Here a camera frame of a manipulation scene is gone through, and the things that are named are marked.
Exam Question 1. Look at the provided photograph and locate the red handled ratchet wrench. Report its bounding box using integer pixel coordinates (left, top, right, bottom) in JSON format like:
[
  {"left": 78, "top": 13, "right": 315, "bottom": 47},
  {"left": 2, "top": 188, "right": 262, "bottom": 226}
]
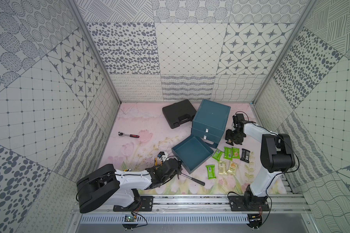
[{"left": 118, "top": 132, "right": 140, "bottom": 138}]

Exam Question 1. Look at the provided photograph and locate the black plastic case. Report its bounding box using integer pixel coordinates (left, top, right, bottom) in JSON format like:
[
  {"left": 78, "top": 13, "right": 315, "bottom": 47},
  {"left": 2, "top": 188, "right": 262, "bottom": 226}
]
[{"left": 162, "top": 100, "right": 197, "bottom": 129}]

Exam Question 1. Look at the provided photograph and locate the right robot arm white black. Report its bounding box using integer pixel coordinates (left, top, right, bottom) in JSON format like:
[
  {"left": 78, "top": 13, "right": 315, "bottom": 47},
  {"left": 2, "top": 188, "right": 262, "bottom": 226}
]
[{"left": 225, "top": 112, "right": 296, "bottom": 206}]

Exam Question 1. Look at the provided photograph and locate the green cookie packet front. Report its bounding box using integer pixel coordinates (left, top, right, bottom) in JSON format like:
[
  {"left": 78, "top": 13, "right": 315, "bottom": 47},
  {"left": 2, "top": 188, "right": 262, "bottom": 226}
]
[{"left": 232, "top": 148, "right": 240, "bottom": 159}]

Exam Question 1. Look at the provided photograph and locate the teal drawer cabinet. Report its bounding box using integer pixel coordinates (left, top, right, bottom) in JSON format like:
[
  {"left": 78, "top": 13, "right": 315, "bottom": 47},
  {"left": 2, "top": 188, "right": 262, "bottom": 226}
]
[{"left": 191, "top": 100, "right": 231, "bottom": 149}]

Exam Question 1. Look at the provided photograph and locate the white slotted cable duct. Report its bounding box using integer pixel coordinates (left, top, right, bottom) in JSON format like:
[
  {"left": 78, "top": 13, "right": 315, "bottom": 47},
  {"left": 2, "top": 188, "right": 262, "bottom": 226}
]
[{"left": 80, "top": 214, "right": 249, "bottom": 224}]

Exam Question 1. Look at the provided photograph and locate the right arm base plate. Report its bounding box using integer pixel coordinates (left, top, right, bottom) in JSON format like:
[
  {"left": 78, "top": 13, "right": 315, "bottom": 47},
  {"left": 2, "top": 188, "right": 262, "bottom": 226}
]
[{"left": 228, "top": 195, "right": 270, "bottom": 212}]

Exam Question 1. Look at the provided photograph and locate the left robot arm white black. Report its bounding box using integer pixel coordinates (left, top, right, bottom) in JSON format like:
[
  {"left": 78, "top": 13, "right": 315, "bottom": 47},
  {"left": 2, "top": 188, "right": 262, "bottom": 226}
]
[{"left": 76, "top": 157, "right": 182, "bottom": 214}]

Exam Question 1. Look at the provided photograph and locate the black cookie packet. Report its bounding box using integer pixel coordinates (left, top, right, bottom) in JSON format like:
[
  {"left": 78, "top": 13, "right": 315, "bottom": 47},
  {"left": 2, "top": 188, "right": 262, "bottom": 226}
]
[{"left": 240, "top": 149, "right": 250, "bottom": 164}]

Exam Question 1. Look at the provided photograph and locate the black claw hammer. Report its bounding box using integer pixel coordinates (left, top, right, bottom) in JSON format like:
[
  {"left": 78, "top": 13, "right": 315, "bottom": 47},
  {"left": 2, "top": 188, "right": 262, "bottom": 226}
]
[{"left": 180, "top": 173, "right": 205, "bottom": 186}]

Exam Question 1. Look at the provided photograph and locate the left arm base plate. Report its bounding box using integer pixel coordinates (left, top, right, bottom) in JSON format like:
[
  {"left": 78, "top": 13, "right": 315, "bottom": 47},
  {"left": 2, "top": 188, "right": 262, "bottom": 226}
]
[{"left": 113, "top": 196, "right": 154, "bottom": 212}]

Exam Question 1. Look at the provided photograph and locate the yellow cookie packet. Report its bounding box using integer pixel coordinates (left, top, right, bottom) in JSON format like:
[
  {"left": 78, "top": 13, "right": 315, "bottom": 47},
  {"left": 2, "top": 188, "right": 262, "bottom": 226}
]
[
  {"left": 227, "top": 161, "right": 238, "bottom": 176},
  {"left": 218, "top": 161, "right": 228, "bottom": 176}
]

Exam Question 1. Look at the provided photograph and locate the teal bottom drawer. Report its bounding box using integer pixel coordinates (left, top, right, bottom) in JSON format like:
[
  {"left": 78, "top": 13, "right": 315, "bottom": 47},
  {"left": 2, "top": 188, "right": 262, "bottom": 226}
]
[{"left": 172, "top": 136, "right": 214, "bottom": 174}]

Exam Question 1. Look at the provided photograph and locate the aluminium mounting rail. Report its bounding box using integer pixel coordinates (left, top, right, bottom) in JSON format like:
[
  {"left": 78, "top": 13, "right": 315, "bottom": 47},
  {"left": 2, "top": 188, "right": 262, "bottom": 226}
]
[{"left": 71, "top": 194, "right": 311, "bottom": 215}]

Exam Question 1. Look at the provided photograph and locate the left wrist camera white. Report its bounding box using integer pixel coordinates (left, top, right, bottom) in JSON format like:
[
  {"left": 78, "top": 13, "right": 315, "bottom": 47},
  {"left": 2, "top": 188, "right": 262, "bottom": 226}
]
[{"left": 158, "top": 151, "right": 168, "bottom": 162}]

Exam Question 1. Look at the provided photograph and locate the green cookie packet barcode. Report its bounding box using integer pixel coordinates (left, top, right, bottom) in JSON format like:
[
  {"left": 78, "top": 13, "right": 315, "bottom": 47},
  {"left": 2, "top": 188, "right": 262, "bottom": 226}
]
[{"left": 224, "top": 147, "right": 233, "bottom": 161}]

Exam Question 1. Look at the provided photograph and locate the green cookie packet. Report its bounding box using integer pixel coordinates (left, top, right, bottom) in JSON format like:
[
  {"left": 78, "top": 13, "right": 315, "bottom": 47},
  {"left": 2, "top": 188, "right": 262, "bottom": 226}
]
[
  {"left": 206, "top": 165, "right": 216, "bottom": 180},
  {"left": 232, "top": 148, "right": 240, "bottom": 159},
  {"left": 212, "top": 149, "right": 224, "bottom": 162}
]

